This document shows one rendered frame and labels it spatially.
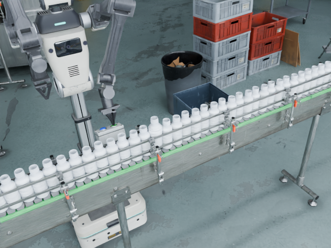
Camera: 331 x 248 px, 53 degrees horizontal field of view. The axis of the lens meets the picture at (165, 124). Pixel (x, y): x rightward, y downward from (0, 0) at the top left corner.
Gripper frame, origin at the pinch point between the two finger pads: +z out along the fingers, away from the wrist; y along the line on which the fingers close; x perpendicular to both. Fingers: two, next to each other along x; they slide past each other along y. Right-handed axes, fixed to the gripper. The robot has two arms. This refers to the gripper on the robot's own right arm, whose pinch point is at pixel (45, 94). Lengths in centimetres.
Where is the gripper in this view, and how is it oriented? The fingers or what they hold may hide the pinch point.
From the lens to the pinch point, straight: 152.8
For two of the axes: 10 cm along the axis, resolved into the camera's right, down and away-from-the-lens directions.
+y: 4.9, 4.8, -7.3
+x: 8.7, -3.1, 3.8
